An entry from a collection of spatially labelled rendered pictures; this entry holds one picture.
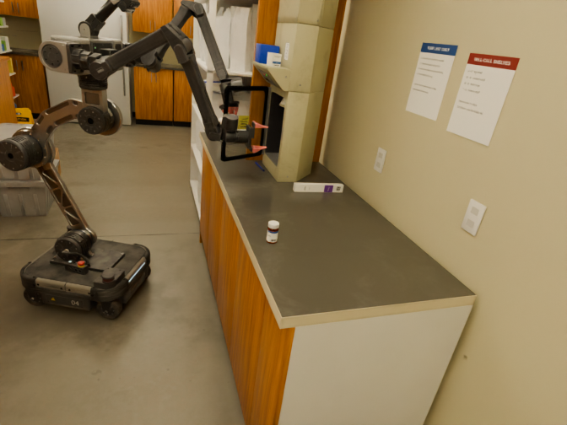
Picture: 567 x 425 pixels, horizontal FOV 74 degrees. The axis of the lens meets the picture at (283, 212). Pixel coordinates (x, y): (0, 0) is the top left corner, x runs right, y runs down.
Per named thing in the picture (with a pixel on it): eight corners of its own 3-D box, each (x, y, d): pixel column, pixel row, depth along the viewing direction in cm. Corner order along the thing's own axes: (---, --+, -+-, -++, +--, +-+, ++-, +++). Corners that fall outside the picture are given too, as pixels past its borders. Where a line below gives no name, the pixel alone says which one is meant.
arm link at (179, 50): (179, 40, 157) (170, 46, 148) (191, 36, 156) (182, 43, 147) (213, 133, 181) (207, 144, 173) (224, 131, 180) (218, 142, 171)
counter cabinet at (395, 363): (274, 238, 341) (288, 141, 303) (405, 466, 167) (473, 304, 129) (199, 241, 319) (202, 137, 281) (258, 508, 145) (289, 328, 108)
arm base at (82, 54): (80, 72, 169) (78, 43, 164) (98, 74, 168) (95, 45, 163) (68, 73, 161) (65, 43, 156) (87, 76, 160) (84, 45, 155)
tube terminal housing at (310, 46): (299, 163, 238) (320, 29, 206) (319, 182, 211) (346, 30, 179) (261, 162, 230) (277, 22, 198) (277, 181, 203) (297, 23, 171)
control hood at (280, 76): (270, 82, 211) (272, 62, 206) (288, 91, 183) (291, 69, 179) (250, 80, 207) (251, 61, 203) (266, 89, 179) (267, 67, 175)
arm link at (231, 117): (213, 131, 180) (207, 138, 173) (214, 108, 172) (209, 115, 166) (238, 136, 180) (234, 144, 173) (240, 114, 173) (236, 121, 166)
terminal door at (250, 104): (261, 155, 226) (268, 86, 210) (221, 162, 205) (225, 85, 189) (261, 154, 227) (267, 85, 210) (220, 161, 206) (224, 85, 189)
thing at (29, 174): (60, 158, 361) (56, 124, 347) (45, 182, 310) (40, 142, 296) (8, 158, 347) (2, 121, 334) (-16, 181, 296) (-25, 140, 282)
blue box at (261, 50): (272, 63, 204) (274, 45, 200) (278, 65, 196) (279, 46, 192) (254, 61, 201) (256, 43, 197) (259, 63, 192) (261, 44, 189)
